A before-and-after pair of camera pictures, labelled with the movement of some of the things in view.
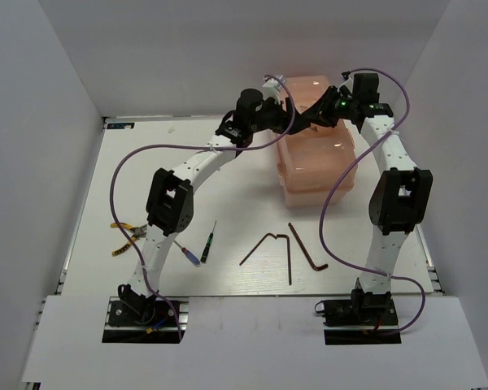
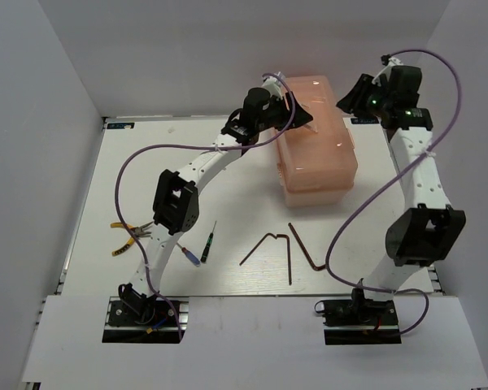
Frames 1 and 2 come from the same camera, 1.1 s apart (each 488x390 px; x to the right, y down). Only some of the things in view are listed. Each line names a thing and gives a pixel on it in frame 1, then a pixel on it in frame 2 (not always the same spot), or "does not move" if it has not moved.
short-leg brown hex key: [306, 252] does not move
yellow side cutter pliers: [137, 232] does not move
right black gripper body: [343, 106] → [378, 100]
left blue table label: [129, 125] does not move
